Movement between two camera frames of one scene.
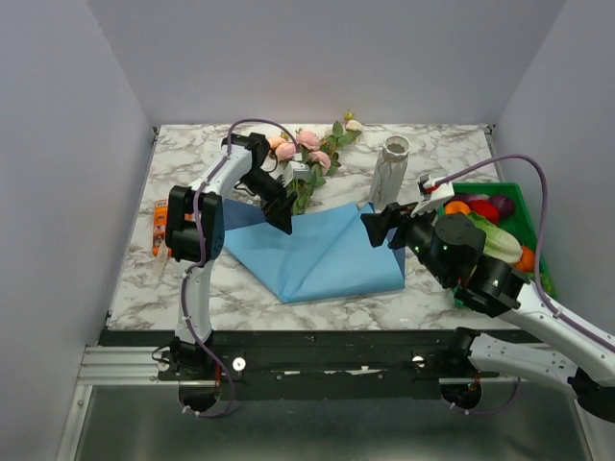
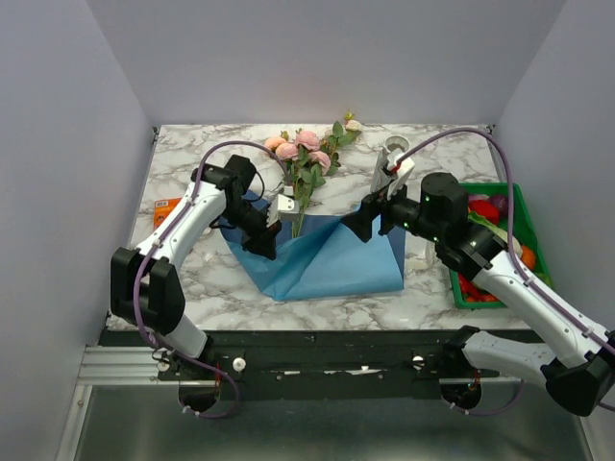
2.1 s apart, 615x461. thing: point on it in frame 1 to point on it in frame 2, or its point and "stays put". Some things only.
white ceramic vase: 389,172 stays put
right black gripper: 377,224 to 370,207
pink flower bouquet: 317,153 stays put
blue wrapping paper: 329,253 stays put
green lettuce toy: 499,243 stays put
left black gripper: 278,207 to 265,244
